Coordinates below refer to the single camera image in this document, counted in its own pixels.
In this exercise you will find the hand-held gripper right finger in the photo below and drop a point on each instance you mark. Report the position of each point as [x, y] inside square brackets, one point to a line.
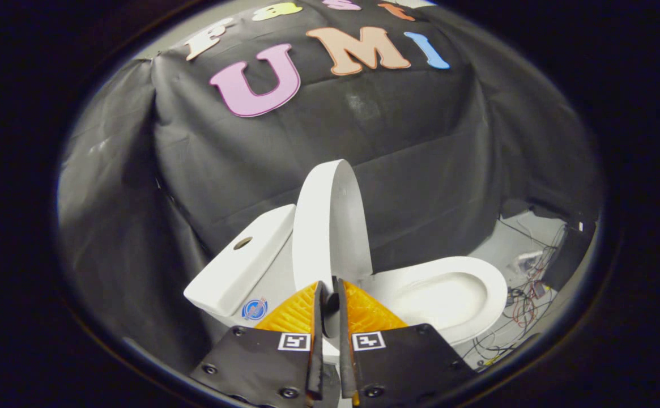
[403, 362]

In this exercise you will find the black backdrop cloth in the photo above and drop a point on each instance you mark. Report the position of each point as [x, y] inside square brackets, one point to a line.
[420, 141]

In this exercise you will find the black box with white label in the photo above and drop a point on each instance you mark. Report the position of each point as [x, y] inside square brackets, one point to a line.
[567, 255]

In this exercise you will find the white toilet lid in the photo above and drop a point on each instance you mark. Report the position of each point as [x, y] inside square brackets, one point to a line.
[324, 226]

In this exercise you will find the white toilet tank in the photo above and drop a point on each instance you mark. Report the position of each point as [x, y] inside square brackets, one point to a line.
[239, 272]

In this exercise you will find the white toilet bowl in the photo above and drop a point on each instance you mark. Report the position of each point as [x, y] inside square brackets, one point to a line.
[448, 294]

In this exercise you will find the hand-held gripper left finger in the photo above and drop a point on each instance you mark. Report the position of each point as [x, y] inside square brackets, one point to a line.
[262, 362]

